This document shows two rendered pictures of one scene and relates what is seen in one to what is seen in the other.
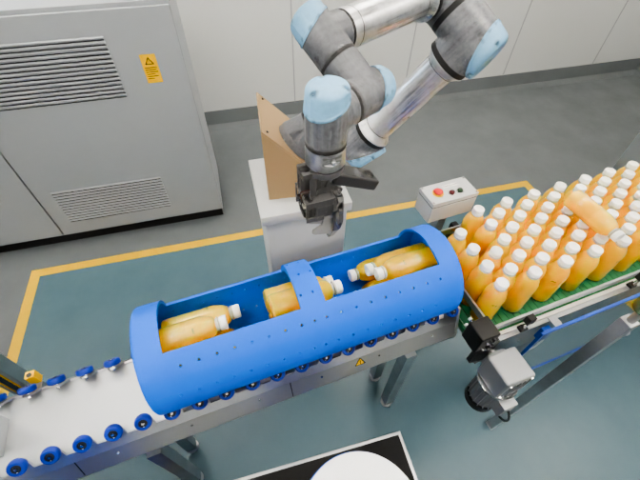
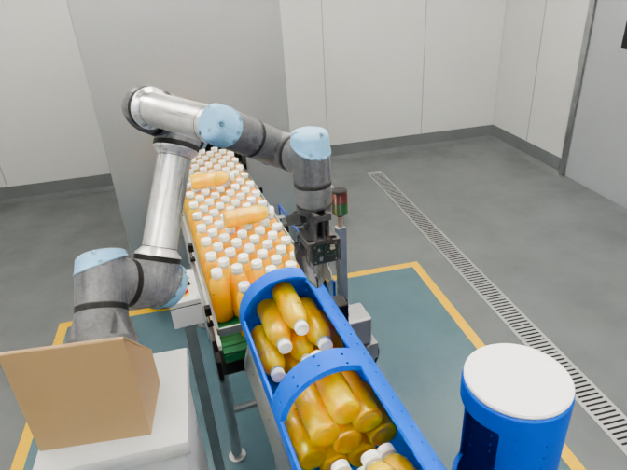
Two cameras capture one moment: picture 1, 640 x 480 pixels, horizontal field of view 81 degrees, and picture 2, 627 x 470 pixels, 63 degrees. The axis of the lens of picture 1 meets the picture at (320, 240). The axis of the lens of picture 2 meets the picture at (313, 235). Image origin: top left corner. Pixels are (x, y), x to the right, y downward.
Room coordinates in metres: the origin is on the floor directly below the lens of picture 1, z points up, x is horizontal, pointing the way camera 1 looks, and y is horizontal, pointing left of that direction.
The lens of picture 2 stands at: (0.50, 0.95, 2.05)
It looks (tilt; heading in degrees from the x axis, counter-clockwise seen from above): 28 degrees down; 274
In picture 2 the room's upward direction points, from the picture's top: 4 degrees counter-clockwise
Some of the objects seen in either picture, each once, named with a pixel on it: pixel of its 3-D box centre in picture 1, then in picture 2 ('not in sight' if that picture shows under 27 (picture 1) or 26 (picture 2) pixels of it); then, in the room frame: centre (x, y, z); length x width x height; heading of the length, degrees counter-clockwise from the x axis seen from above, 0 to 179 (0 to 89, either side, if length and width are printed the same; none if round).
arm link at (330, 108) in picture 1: (328, 114); (310, 158); (0.57, -0.01, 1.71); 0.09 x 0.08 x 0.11; 137
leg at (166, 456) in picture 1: (178, 466); not in sight; (0.27, 0.55, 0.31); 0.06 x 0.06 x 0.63; 22
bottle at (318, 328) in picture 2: not in sight; (313, 324); (0.61, -0.25, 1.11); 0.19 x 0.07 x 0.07; 111
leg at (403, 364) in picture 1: (395, 379); not in sight; (0.63, -0.36, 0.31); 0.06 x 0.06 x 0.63; 22
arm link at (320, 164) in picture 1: (326, 154); (314, 194); (0.56, -0.01, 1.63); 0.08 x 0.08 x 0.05
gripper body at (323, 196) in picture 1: (320, 188); (316, 231); (0.56, 0.00, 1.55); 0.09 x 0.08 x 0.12; 112
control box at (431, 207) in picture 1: (446, 199); (184, 297); (1.07, -0.49, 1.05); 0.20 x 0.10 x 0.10; 112
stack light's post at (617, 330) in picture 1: (541, 387); (343, 334); (0.53, -0.89, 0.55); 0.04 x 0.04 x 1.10; 22
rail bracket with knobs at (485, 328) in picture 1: (479, 333); (335, 312); (0.55, -0.52, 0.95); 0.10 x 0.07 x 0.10; 22
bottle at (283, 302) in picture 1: (304, 297); (331, 384); (0.55, 0.04, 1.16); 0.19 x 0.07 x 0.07; 112
